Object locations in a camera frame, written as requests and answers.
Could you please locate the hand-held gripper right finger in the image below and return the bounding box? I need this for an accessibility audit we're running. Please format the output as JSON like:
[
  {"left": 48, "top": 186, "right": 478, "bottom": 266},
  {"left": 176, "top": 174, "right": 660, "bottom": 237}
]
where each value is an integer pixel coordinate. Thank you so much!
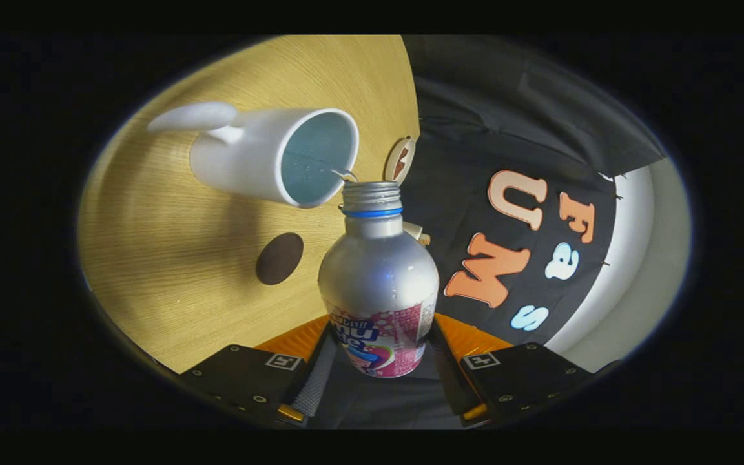
[{"left": 427, "top": 312, "right": 595, "bottom": 427}]

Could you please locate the black backdrop cloth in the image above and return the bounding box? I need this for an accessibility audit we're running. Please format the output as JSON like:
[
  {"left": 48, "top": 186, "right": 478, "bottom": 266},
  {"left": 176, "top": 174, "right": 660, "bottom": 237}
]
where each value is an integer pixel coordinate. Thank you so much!
[{"left": 401, "top": 36, "right": 667, "bottom": 430}]

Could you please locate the wooden table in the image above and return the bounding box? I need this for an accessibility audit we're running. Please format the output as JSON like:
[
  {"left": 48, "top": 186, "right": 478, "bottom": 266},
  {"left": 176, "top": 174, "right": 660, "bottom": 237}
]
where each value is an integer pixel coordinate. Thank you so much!
[{"left": 78, "top": 36, "right": 421, "bottom": 375}]

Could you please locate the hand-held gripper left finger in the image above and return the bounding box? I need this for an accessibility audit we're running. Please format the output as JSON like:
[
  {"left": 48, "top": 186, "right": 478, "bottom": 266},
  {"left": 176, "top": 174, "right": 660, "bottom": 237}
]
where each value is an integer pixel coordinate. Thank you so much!
[{"left": 178, "top": 313, "right": 340, "bottom": 430}]

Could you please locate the dark brown round coaster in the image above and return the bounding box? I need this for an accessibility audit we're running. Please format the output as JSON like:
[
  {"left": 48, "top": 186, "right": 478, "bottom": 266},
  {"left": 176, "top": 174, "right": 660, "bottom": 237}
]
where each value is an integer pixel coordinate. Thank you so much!
[{"left": 255, "top": 232, "right": 305, "bottom": 286}]

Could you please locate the silver bottle with pink label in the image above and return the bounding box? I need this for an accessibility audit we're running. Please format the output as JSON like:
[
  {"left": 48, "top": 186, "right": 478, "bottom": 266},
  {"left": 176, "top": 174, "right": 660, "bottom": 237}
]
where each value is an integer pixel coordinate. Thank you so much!
[{"left": 318, "top": 181, "right": 440, "bottom": 378}]

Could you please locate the white toaster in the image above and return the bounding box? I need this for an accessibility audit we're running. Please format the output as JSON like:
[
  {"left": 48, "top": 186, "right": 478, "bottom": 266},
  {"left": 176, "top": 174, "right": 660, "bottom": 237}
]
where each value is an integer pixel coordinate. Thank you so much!
[{"left": 403, "top": 221, "right": 431, "bottom": 246}]

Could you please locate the white cup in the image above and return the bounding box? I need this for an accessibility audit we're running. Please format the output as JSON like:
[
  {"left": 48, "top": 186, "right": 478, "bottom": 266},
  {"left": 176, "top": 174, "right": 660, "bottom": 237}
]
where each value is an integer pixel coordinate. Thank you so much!
[{"left": 147, "top": 101, "right": 360, "bottom": 209}]

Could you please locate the beige round plate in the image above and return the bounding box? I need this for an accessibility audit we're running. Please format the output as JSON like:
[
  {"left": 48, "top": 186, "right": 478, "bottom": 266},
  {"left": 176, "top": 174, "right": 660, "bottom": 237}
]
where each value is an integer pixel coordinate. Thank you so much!
[{"left": 384, "top": 136, "right": 417, "bottom": 184}]

